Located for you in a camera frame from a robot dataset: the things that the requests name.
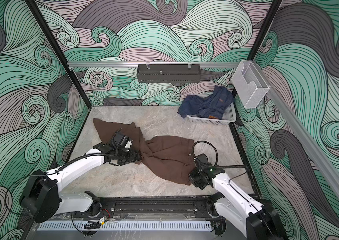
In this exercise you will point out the aluminium rail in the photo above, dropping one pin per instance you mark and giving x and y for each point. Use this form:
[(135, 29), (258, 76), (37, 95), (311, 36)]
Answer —
[(115, 64), (284, 101)]

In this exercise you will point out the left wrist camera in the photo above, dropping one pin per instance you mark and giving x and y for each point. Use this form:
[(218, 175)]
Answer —
[(121, 141)]

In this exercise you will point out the aluminium rear rail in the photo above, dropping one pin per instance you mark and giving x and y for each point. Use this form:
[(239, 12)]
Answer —
[(115, 64)]

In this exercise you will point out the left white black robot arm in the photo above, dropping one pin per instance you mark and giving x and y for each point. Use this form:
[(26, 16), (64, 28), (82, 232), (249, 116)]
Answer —
[(42, 196)]

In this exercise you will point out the black right corner post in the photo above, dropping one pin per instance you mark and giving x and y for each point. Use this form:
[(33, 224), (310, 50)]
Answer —
[(264, 28)]

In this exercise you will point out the black left corner post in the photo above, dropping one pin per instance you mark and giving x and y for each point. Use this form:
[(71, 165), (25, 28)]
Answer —
[(59, 53)]

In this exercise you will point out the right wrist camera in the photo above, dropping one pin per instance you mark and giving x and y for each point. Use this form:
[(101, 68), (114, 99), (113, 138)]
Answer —
[(201, 159)]

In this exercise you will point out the white slotted cable duct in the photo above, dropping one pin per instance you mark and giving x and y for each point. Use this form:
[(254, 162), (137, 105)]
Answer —
[(129, 226)]

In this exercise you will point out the aluminium right rail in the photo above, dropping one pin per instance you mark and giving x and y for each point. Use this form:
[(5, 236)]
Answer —
[(284, 101)]

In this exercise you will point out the navy blue trousers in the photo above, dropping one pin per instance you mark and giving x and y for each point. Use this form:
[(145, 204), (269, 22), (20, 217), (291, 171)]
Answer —
[(211, 107)]

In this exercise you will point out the clear plastic wall bin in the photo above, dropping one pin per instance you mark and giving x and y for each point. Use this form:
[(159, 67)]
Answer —
[(250, 84)]

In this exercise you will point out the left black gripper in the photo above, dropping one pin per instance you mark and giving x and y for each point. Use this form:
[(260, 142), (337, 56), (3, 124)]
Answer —
[(134, 156)]

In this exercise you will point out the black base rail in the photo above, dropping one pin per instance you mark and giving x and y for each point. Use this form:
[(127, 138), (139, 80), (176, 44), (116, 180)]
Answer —
[(198, 206)]

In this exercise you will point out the brown trousers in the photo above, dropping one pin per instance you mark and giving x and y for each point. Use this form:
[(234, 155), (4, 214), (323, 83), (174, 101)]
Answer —
[(168, 157)]

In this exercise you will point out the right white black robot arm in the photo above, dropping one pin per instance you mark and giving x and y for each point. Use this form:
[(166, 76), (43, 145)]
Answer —
[(253, 219)]

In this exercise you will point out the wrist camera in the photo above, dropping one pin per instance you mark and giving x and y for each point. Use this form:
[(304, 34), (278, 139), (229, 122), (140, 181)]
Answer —
[(121, 141), (201, 159)]

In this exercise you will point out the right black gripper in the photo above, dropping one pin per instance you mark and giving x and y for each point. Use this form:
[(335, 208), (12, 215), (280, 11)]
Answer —
[(191, 177)]

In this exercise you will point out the black corner post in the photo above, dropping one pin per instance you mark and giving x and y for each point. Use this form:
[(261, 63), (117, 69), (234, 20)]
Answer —
[(59, 53), (264, 28)]

